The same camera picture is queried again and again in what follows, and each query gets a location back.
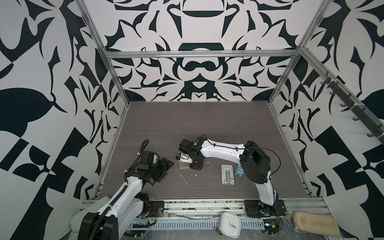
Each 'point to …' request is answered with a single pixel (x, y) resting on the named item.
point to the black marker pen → (218, 231)
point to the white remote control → (183, 165)
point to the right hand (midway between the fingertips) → (196, 162)
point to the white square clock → (230, 224)
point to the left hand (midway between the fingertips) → (171, 165)
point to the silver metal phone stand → (227, 174)
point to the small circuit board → (271, 225)
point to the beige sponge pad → (315, 223)
